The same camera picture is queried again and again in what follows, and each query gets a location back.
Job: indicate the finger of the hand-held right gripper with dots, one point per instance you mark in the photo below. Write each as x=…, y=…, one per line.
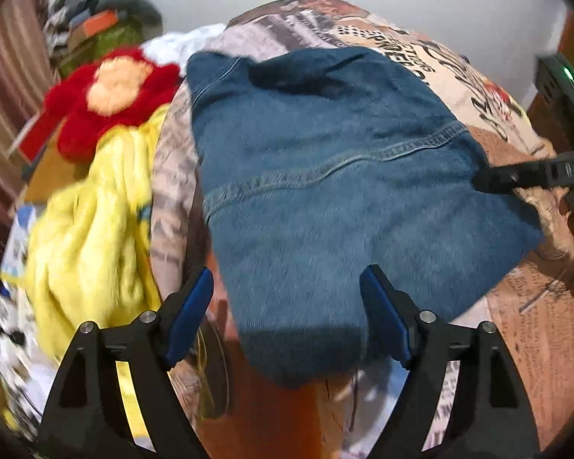
x=531, y=177

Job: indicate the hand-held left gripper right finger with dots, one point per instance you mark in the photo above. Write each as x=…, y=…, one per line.
x=382, y=315

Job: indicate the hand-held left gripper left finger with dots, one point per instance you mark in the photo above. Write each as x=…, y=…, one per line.
x=191, y=315

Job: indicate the blue denim garment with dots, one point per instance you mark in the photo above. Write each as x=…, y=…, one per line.
x=339, y=201

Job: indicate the pile of mixed clothes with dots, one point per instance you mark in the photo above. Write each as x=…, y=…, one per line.
x=100, y=14

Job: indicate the yellow cloth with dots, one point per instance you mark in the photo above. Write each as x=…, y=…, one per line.
x=86, y=248

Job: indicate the printed blanket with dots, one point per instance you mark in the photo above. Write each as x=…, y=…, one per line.
x=531, y=344

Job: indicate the blue and yellow printed packet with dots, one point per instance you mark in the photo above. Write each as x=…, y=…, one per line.
x=19, y=244

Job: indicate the cardboard box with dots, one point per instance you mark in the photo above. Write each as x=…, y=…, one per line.
x=52, y=177

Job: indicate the red fuzzy garment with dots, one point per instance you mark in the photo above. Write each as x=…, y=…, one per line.
x=76, y=119

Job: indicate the white cloth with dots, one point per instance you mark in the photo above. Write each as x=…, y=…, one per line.
x=181, y=45

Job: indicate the striped fabric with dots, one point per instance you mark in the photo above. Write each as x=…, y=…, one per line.
x=9, y=81

